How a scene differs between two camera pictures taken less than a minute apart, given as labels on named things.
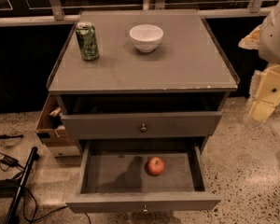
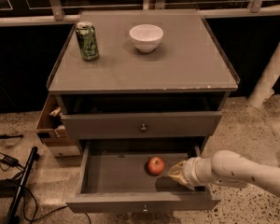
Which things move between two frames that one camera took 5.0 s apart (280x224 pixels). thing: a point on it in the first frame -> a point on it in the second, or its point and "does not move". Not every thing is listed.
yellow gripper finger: (273, 86) -> (179, 176)
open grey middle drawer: (113, 177) does not move
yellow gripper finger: (252, 40) -> (181, 166)
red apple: (156, 165) does not move
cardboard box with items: (52, 135) does not move
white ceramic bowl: (147, 37) does not move
